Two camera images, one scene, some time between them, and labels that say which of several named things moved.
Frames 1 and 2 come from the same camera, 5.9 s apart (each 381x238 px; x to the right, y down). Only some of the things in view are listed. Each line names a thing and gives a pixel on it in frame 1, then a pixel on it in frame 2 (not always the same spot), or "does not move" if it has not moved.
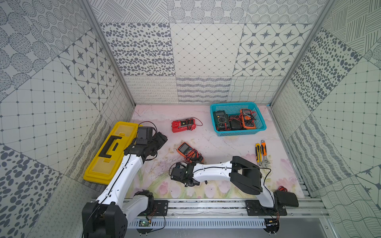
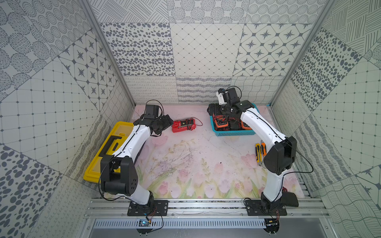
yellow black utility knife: (258, 152) does not move
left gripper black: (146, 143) -> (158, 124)
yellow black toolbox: (102, 168) does not move
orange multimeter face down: (190, 153) -> (221, 121)
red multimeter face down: (183, 125) does not move
